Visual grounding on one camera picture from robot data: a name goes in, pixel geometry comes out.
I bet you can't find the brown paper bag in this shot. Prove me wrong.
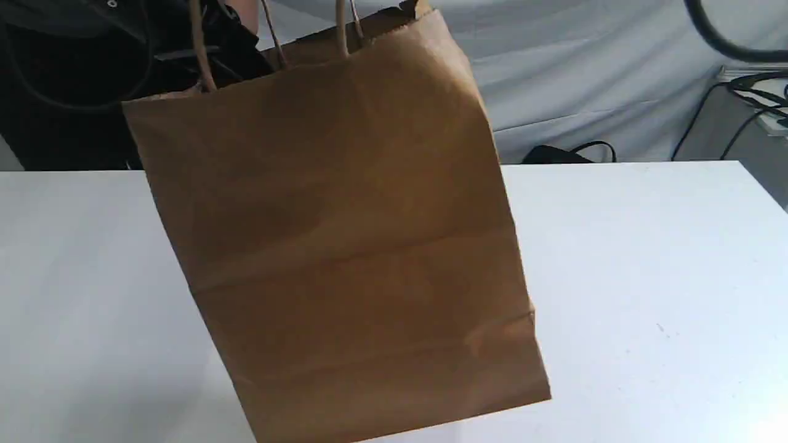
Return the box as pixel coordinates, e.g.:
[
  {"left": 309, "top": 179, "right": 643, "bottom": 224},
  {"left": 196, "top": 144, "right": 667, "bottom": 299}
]
[{"left": 123, "top": 1, "right": 551, "bottom": 442}]

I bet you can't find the grey backdrop cloth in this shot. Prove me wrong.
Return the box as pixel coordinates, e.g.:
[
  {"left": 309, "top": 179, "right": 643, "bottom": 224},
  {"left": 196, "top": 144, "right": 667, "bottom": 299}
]
[{"left": 227, "top": 1, "right": 723, "bottom": 173}]

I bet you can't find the grey side cabinet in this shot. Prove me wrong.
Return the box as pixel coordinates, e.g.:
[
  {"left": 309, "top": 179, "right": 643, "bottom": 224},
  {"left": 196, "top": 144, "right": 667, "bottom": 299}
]
[{"left": 670, "top": 64, "right": 787, "bottom": 209}]

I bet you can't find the person's black clothing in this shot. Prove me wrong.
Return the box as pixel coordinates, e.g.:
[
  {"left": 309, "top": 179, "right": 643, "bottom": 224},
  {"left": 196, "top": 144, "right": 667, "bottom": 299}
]
[{"left": 0, "top": 0, "right": 185, "bottom": 172}]

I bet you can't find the black looping robot cable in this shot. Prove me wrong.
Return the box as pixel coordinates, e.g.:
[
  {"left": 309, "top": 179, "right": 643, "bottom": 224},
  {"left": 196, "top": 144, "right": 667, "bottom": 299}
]
[{"left": 685, "top": 0, "right": 788, "bottom": 64}]

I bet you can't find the black cable bundle on cabinet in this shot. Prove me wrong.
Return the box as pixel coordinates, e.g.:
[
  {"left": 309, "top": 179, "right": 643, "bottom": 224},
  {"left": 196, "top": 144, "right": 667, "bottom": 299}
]
[{"left": 671, "top": 71, "right": 788, "bottom": 161}]

